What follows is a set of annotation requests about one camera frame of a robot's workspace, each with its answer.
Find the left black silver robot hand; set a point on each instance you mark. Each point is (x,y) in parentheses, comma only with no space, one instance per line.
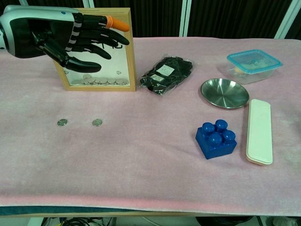
(35,30)

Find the silver coin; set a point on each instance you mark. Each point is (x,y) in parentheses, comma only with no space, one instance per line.
(62,122)
(97,122)

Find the pile of silver coins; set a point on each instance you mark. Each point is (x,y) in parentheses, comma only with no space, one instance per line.
(101,82)

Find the black curtain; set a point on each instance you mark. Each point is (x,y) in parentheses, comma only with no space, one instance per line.
(152,18)

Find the plastic bag of black parts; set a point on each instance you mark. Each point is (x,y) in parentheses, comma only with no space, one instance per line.
(164,75)

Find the pink table cloth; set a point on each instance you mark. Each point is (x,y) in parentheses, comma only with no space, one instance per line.
(141,153)

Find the round stainless steel plate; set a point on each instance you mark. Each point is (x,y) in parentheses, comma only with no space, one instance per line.
(224,94)

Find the blue toy building block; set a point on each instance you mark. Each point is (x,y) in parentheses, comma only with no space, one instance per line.
(216,143)

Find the clear container with blue lid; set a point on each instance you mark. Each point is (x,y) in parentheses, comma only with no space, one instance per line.
(254,63)

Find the white pink pencil case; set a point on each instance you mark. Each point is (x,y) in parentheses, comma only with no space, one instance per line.
(259,131)

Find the white aluminium frame post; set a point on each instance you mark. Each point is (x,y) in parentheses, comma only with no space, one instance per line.
(294,23)
(185,18)
(89,3)
(285,18)

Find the wooden frame coin bank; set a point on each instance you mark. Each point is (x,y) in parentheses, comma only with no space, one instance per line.
(98,88)

